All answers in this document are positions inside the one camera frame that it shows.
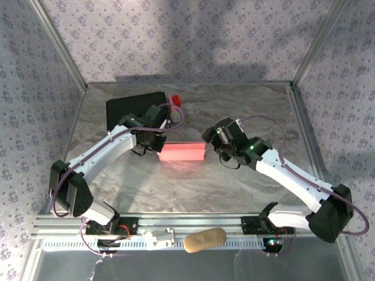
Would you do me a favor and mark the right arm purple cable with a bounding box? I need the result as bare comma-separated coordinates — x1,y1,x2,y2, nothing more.
238,115,371,259

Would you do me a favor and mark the white plastic connector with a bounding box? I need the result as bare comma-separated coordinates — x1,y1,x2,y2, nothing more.
139,227,177,251

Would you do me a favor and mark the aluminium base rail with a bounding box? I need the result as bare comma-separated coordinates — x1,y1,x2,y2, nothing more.
32,213,351,238

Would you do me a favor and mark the black wired module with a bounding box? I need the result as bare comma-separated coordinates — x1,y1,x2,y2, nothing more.
97,238,121,253

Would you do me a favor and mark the aluminium frame post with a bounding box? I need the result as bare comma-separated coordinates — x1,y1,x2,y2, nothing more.
29,0,89,90
291,0,350,87

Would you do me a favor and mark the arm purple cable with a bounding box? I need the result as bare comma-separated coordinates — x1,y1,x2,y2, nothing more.
49,102,186,259
238,115,371,259

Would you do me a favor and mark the circuit board with lights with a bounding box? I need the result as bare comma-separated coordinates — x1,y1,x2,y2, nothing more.
261,237,285,254

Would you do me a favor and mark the aluminium side rail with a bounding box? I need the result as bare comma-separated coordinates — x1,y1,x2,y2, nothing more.
288,83,342,214

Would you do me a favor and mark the tan oval pad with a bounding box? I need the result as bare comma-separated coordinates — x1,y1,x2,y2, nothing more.
183,227,227,254

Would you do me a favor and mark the white slotted cable duct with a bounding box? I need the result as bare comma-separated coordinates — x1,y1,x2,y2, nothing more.
42,236,265,252

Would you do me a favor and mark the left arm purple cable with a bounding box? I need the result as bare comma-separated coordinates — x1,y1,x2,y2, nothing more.
49,102,186,259

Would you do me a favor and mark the pink paper box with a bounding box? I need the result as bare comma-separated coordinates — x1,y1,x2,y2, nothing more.
156,141,207,163

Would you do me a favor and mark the black hard case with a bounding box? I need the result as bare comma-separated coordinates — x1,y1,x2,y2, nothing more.
105,91,168,133

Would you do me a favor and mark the pink white marker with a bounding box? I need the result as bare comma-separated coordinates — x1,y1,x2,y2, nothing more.
166,94,182,124

